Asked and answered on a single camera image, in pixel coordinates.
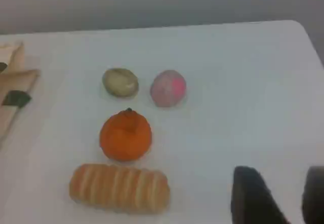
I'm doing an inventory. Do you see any striped bread roll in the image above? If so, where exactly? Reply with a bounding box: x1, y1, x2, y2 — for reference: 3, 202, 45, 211
69, 163, 171, 214

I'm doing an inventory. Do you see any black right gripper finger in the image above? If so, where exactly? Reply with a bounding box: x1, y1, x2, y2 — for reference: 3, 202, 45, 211
230, 166, 291, 224
302, 166, 324, 224

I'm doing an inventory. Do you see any pink peach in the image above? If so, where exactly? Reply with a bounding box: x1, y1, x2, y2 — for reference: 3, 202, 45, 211
149, 69, 187, 107

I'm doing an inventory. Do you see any orange fruit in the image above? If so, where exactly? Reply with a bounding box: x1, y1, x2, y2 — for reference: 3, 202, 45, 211
99, 107, 153, 162

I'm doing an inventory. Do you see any beige potato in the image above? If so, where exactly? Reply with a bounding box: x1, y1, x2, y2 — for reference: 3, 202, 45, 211
102, 68, 139, 98

